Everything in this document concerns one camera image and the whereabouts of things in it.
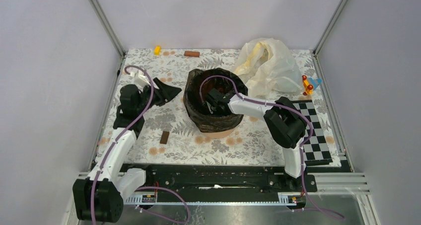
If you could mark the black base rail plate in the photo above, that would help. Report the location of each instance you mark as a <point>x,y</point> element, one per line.
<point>218,179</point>

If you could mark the yellow cube block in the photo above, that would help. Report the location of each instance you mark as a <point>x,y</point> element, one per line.
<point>157,50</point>

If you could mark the blue toy piece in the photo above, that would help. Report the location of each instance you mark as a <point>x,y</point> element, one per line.
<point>315,82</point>

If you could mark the orange plastic trash bin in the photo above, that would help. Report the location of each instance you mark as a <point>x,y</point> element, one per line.
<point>219,135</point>

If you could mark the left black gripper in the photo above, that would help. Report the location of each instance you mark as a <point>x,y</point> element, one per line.
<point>169,92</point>

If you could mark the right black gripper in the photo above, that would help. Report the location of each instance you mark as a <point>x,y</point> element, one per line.
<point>215,110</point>

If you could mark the brown cylinder block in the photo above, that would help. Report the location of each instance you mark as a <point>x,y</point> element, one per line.
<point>191,54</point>

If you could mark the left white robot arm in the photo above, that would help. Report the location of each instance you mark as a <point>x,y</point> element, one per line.
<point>101,195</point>

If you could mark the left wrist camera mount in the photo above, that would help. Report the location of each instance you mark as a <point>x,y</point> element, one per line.
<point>140,79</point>

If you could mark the floral patterned table mat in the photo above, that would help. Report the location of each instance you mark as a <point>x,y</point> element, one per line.
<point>249,144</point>

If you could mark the red yellow toy vehicle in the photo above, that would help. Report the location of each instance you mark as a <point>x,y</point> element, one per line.
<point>308,86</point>

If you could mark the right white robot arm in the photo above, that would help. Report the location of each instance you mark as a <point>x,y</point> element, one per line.
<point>289,128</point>

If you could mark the dark brown wooden block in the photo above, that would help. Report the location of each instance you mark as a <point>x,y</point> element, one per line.
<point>164,137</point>

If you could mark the translucent white trash bag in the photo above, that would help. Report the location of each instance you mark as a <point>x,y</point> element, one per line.
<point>267,64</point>

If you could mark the black trash bag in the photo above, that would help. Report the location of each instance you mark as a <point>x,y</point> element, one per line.
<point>199,84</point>

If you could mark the slotted metal cable duct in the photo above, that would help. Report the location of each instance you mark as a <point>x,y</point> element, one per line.
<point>270,199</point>

